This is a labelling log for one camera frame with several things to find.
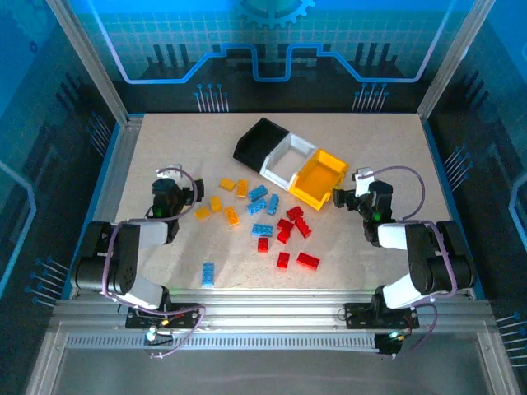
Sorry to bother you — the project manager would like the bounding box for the white plastic bin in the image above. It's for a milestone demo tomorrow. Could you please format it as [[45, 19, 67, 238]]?
[[259, 133, 319, 193]]

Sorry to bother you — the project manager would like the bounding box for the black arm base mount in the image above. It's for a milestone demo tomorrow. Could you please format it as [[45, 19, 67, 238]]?
[[125, 303, 202, 330], [344, 302, 420, 330]]

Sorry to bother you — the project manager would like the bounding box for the long red lego brick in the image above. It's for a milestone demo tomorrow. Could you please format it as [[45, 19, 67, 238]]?
[[296, 252, 321, 271], [294, 217, 313, 239]]

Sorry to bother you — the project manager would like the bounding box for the aluminium table rail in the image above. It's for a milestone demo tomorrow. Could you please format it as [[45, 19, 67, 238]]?
[[51, 287, 497, 334]]

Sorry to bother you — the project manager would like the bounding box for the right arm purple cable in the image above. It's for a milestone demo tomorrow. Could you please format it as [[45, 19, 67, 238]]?
[[356, 165, 458, 360]]

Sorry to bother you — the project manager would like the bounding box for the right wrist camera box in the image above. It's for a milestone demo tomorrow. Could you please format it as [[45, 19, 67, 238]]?
[[352, 166, 374, 198]]

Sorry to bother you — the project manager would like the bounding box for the black plastic bin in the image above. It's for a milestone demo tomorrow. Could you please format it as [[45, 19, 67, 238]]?
[[232, 117, 291, 173]]

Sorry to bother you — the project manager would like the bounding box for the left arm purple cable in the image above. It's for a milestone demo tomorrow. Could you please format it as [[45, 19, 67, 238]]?
[[100, 164, 207, 360]]

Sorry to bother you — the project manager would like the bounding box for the black controller box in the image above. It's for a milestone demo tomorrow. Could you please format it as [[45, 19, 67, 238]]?
[[375, 332, 403, 360]]

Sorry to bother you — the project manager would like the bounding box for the slotted grey cable duct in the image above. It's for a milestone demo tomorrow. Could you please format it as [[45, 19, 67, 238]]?
[[65, 332, 396, 353]]

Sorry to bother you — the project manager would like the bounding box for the aluminium side rail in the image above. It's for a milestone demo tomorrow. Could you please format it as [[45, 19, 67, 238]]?
[[92, 114, 144, 225]]

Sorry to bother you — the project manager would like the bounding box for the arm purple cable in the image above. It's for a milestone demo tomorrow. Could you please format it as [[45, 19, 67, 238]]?
[[356, 165, 458, 360], [100, 164, 207, 360]]

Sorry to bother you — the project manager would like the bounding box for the yellow plastic bin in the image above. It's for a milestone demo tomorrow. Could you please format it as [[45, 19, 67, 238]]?
[[287, 148, 350, 211]]

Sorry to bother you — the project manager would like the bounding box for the aluminium frame post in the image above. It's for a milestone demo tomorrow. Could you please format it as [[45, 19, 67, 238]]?
[[416, 0, 497, 120], [44, 0, 132, 127]]

